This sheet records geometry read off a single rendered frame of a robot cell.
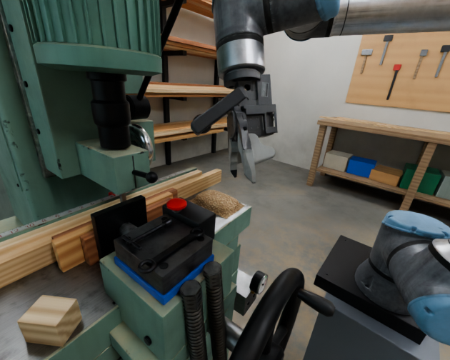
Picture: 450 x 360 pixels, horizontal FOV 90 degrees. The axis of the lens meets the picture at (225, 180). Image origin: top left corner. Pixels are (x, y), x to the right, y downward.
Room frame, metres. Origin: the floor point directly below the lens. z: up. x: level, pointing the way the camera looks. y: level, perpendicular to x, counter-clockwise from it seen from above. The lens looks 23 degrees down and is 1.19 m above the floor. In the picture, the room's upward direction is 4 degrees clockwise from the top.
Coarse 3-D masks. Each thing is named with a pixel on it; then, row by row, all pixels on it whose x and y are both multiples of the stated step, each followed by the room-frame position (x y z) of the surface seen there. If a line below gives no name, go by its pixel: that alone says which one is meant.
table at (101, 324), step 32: (224, 224) 0.43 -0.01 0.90; (32, 288) 0.23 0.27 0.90; (64, 288) 0.24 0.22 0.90; (96, 288) 0.24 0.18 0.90; (0, 320) 0.18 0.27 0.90; (96, 320) 0.19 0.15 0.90; (0, 352) 0.15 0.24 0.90; (32, 352) 0.15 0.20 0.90; (64, 352) 0.16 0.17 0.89; (96, 352) 0.18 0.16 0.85; (128, 352) 0.17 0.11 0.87
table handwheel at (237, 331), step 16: (288, 272) 0.25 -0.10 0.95; (272, 288) 0.21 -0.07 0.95; (288, 288) 0.22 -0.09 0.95; (272, 304) 0.19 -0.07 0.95; (288, 304) 0.31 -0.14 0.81; (256, 320) 0.17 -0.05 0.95; (272, 320) 0.18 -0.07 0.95; (288, 320) 0.30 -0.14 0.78; (240, 336) 0.16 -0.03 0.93; (256, 336) 0.16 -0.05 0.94; (272, 336) 0.20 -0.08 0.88; (288, 336) 0.29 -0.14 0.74; (240, 352) 0.15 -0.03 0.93; (256, 352) 0.15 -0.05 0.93; (272, 352) 0.20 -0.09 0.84
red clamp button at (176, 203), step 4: (172, 200) 0.30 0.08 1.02; (176, 200) 0.30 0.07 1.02; (180, 200) 0.30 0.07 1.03; (184, 200) 0.30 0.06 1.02; (168, 204) 0.29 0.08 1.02; (172, 204) 0.29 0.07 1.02; (176, 204) 0.29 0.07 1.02; (180, 204) 0.29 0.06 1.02; (184, 204) 0.29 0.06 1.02; (168, 208) 0.29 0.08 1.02; (172, 208) 0.28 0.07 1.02; (176, 208) 0.28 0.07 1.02; (180, 208) 0.28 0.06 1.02
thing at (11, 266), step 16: (208, 176) 0.61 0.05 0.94; (192, 192) 0.55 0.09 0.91; (80, 224) 0.34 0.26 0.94; (48, 240) 0.29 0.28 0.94; (0, 256) 0.25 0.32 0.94; (16, 256) 0.25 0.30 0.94; (32, 256) 0.26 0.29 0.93; (48, 256) 0.28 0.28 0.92; (0, 272) 0.23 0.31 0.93; (16, 272) 0.25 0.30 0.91; (32, 272) 0.26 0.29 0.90; (0, 288) 0.23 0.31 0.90
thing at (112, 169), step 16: (80, 144) 0.41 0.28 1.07; (96, 144) 0.41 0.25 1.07; (80, 160) 0.42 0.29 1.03; (96, 160) 0.38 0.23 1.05; (112, 160) 0.35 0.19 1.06; (128, 160) 0.37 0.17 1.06; (144, 160) 0.39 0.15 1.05; (96, 176) 0.38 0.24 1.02; (112, 176) 0.35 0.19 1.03; (128, 176) 0.36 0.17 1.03
